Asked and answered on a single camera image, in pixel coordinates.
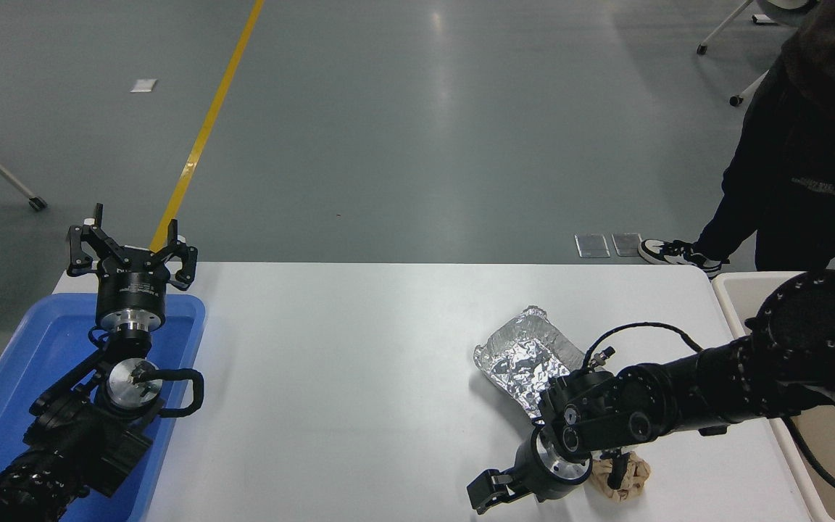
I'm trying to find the large pale bin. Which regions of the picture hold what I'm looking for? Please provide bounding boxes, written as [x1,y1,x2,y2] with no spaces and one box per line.
[711,270,835,522]

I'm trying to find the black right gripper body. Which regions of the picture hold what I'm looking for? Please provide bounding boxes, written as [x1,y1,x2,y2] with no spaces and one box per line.
[515,429,579,502]

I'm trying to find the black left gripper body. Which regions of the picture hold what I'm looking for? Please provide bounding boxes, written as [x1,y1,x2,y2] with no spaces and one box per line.
[96,250,170,320]

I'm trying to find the blue plastic tray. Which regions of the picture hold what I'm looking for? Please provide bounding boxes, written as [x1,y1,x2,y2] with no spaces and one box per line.
[0,292,207,522]

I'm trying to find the white leg with caster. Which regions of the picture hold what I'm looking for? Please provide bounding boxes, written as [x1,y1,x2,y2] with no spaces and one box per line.
[0,136,49,212]

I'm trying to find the crumpled tan paper ball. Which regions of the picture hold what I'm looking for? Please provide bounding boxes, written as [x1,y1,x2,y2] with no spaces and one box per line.
[590,449,652,501]

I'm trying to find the silver foil tray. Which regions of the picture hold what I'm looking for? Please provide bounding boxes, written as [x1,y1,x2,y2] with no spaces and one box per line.
[473,305,586,421]

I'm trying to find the person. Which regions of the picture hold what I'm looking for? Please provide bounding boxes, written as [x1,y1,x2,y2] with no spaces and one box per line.
[639,0,835,280]

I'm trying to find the white wheeled chair base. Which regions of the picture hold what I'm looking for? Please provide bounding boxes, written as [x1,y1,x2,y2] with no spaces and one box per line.
[697,0,817,107]

